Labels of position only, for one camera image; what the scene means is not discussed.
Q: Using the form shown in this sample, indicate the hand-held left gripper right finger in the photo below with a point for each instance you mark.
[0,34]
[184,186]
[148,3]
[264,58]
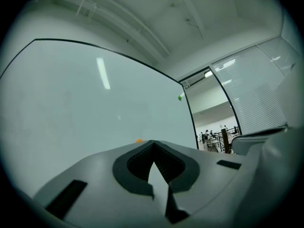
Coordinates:
[209,174]

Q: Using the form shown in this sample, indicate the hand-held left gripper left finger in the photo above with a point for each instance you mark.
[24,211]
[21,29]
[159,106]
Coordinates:
[95,186]

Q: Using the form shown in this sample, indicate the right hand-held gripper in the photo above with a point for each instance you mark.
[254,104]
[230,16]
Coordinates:
[280,163]

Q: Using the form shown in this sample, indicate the orange round magnet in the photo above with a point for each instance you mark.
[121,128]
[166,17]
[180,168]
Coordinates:
[139,141]

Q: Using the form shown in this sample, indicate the green round magnet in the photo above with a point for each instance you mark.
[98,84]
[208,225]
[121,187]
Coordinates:
[180,98]

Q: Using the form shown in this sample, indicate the ceiling light panel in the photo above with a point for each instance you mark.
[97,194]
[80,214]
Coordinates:
[208,74]

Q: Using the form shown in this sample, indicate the large black-framed whiteboard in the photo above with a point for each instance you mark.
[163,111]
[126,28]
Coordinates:
[71,103]

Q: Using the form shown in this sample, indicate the white ceiling pipe bundle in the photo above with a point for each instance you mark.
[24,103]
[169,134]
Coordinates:
[118,20]

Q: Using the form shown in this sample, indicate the dark wooden railing post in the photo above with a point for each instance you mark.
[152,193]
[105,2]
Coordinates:
[226,141]

